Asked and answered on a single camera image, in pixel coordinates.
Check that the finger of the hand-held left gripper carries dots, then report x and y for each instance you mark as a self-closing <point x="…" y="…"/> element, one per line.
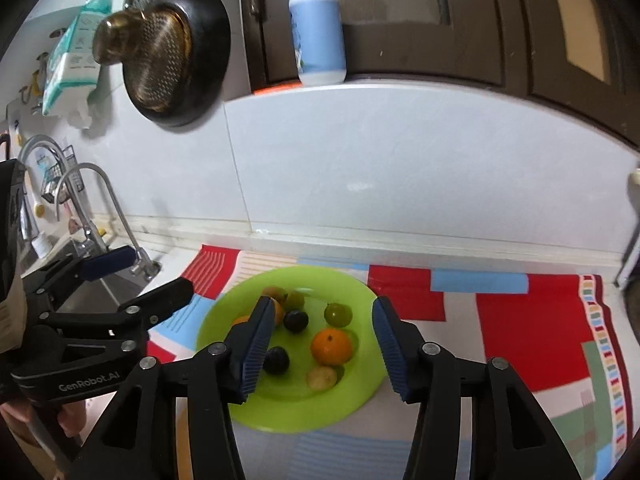
<point x="107" y="262"/>
<point x="165" y="295"/>

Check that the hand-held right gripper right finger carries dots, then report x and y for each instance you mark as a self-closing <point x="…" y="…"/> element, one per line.
<point x="390" y="350"/>

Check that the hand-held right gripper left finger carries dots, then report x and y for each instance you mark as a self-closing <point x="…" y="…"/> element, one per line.
<point x="255" y="355"/>

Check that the dark purple plum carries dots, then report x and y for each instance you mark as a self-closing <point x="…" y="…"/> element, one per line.
<point x="296" y="320"/>
<point x="276" y="360"/>

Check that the orange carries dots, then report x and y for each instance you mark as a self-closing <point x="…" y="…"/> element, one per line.
<point x="331" y="346"/>
<point x="241" y="320"/>
<point x="277" y="312"/>

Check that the green plastic plate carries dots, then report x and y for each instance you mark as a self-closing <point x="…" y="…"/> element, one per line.
<point x="350" y="395"/>

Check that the green round fruit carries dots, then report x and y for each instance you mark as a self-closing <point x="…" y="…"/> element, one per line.
<point x="296" y="300"/>
<point x="338" y="313"/>

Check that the brown round fruit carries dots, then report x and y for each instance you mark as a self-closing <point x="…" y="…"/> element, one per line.
<point x="321" y="377"/>
<point x="274" y="292"/>

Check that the person's left hand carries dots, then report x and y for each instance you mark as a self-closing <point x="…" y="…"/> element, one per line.
<point x="72" y="417"/>

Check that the steel sink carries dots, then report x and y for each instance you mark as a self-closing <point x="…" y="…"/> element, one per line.
<point x="100" y="292"/>

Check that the small white cup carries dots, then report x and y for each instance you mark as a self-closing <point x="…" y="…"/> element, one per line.
<point x="41" y="246"/>

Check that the slim steel faucet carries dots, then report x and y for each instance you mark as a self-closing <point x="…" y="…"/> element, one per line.
<point x="107" y="185"/>

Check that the colourful patchwork mat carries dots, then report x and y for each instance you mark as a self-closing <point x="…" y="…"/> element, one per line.
<point x="525" y="335"/>

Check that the large steel faucet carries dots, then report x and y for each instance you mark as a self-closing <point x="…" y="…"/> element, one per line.
<point x="37" y="142"/>

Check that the tissue pack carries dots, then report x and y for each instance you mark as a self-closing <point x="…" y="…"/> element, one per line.
<point x="70" y="70"/>

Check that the brass strainer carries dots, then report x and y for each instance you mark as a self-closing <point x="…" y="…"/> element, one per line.
<point x="155" y="60"/>

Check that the black frying pan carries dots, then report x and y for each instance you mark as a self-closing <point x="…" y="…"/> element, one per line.
<point x="210" y="60"/>

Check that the orange tape strip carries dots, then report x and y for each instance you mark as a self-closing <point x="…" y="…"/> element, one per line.
<point x="275" y="89"/>

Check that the blue and white bottle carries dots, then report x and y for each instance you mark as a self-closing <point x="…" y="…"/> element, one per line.
<point x="320" y="25"/>

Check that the brown wooden door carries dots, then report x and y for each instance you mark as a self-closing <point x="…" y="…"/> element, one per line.
<point x="475" y="25"/>

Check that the wall hook rail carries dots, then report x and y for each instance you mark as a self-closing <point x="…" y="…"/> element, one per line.
<point x="25" y="90"/>

